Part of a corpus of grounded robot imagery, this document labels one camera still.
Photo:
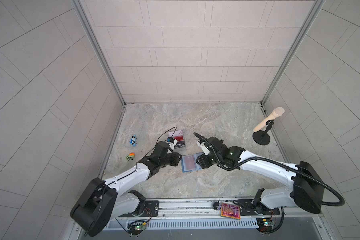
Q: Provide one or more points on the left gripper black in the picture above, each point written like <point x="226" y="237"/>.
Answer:
<point x="174" y="157"/>

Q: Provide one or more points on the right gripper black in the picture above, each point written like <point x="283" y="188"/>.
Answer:
<point x="201" y="161"/>

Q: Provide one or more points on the blue card holder wallet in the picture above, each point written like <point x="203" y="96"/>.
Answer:
<point x="198" y="167"/>

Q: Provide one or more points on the red VIP card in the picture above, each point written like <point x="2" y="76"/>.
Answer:
<point x="189" y="163"/>

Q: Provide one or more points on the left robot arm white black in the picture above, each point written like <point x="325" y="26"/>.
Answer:
<point x="104" y="200"/>

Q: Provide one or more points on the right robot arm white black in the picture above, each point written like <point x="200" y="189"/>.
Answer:
<point x="302" y="186"/>

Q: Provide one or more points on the pink orange patterned card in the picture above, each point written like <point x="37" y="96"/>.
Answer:
<point x="230" y="211"/>

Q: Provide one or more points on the green orange toy car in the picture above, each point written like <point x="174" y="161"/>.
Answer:
<point x="130" y="157"/>

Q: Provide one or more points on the blue toy car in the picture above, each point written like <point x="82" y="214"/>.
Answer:
<point x="133" y="140"/>

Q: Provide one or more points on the beige microphone on stand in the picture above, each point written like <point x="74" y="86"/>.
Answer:
<point x="260" y="132"/>

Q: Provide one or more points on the small black knob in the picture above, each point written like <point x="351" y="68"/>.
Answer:
<point x="217" y="205"/>

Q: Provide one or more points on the left green circuit board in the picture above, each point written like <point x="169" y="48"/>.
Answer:
<point x="136" y="227"/>

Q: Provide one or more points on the green circuit board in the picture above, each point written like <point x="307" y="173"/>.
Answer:
<point x="136" y="227"/>
<point x="265" y="225"/>

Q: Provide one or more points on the right green circuit board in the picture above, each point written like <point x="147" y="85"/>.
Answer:
<point x="265" y="225"/>

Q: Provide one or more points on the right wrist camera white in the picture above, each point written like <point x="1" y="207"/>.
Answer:
<point x="205" y="149"/>

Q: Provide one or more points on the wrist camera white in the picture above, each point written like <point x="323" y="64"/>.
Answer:
<point x="205" y="149"/>
<point x="172" y="143"/>

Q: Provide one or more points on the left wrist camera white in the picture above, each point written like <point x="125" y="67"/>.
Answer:
<point x="172" y="143"/>

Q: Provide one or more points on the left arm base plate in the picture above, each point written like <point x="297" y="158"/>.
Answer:
<point x="150" y="209"/>

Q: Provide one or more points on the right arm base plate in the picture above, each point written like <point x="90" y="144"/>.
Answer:
<point x="247" y="208"/>

